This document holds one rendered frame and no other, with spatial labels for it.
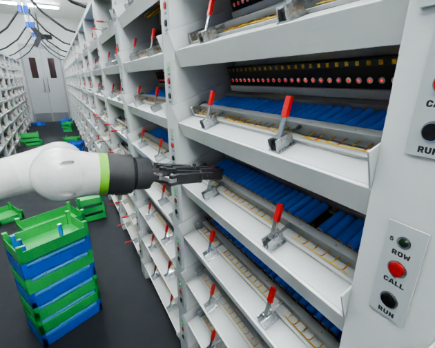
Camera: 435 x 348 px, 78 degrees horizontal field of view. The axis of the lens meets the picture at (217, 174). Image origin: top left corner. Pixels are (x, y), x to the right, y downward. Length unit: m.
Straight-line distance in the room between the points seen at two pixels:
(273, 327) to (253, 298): 0.09
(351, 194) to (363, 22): 0.20
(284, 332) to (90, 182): 0.51
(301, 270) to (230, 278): 0.30
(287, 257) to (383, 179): 0.25
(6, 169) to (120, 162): 0.25
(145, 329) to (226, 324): 0.78
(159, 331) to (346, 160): 1.39
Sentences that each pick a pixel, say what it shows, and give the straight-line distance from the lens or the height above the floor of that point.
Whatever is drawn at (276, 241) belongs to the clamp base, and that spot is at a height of 0.92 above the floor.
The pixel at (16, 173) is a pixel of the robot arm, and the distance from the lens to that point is 0.73.
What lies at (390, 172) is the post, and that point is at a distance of 0.35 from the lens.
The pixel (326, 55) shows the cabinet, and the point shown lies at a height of 1.27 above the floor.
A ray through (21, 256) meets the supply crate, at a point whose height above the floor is 0.52.
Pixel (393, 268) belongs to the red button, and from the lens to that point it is 0.37.
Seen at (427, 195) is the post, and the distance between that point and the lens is 0.34.
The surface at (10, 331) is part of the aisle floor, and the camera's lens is 1.92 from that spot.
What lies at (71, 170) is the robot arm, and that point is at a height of 1.06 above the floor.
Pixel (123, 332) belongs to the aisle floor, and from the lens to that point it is 1.67.
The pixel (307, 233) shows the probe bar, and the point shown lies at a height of 0.95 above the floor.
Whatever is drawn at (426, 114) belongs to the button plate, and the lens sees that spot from 0.33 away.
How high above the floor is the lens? 1.22
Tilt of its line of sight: 19 degrees down
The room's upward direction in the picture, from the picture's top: straight up
